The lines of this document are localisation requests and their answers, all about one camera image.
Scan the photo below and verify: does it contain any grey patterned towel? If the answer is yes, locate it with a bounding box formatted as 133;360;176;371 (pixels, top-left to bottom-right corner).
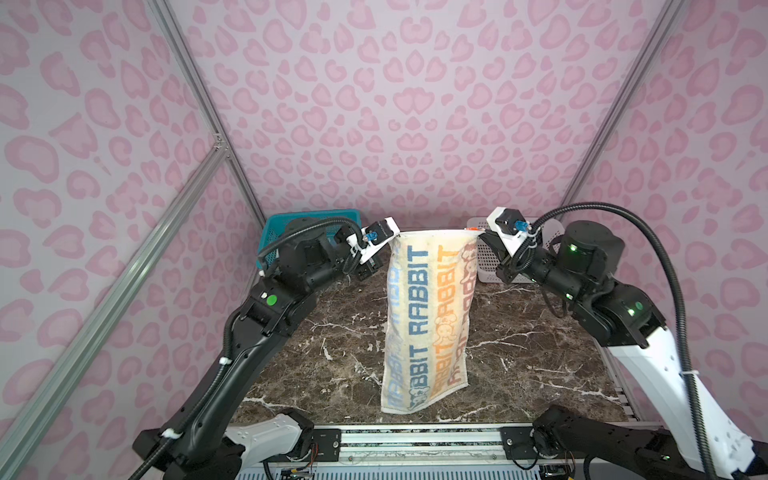
381;230;480;415

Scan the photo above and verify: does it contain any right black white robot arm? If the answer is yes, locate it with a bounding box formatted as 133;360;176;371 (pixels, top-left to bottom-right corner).
481;207;706;479

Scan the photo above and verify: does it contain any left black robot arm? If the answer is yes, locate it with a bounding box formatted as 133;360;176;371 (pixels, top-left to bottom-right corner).
131;217;399;479

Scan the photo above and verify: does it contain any teal plastic basket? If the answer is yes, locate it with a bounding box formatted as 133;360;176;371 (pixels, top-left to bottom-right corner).
256;209;363;271

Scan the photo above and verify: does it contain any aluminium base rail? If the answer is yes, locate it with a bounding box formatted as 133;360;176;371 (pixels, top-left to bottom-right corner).
160;422;691;480

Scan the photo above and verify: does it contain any right black corrugated cable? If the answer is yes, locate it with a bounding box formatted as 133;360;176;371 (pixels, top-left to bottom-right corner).
527;202;718;480

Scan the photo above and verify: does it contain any right corner aluminium post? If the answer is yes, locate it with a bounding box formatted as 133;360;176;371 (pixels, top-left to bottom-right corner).
561;0;690;206

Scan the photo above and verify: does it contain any corner aluminium post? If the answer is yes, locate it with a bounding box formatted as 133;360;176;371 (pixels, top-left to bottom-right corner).
147;0;266;227
561;0;690;206

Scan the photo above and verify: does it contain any left corner aluminium post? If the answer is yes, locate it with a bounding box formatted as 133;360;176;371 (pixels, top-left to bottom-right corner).
147;0;266;227

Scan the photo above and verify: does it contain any diagonal aluminium frame bar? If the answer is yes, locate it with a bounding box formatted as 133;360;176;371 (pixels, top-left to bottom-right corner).
1;145;230;479

